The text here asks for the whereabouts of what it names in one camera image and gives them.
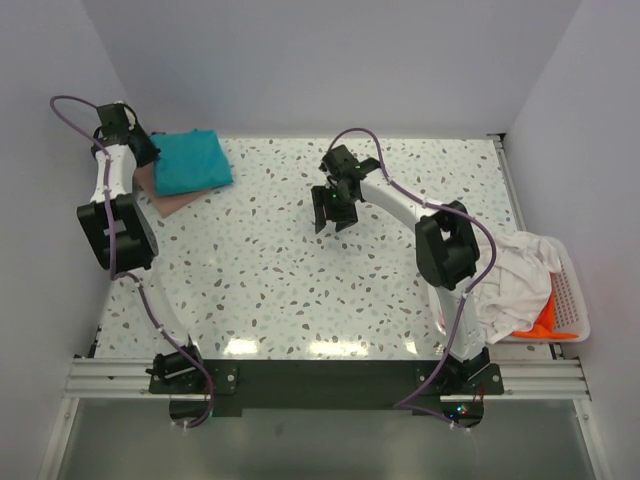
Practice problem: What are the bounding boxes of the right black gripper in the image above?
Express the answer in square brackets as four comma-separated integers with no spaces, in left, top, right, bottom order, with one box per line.
[312,183,358,232]

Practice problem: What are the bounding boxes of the teal t shirt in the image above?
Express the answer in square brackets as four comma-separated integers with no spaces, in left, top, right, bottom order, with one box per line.
[151,129,233,196]

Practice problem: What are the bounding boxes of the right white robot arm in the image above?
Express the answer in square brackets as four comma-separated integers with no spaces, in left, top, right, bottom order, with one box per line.
[311,145,484,393]

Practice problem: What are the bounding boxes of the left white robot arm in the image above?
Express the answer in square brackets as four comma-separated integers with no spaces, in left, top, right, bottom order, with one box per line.
[77,102,207,392]

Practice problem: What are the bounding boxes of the folded pink t shirt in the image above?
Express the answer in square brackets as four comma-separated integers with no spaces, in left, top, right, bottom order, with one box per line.
[134,164,208,218]

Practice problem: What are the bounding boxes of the white t shirt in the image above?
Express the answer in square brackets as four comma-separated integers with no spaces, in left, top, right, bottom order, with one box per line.
[473,231,572,344]

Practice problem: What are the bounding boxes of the orange t shirt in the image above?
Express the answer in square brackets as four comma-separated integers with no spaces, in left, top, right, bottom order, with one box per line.
[511,288,560,339]

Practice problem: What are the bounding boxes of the white plastic basket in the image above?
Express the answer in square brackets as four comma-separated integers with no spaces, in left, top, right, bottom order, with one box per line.
[434,234,592,347]

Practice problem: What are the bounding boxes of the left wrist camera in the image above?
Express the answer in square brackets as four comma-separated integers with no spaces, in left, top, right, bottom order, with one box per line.
[117,101,138,130]

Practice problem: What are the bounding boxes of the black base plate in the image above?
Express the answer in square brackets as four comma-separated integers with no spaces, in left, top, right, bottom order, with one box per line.
[146,352,505,428]

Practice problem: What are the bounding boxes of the aluminium front rail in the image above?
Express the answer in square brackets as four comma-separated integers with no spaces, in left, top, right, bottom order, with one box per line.
[64,359,590,404]

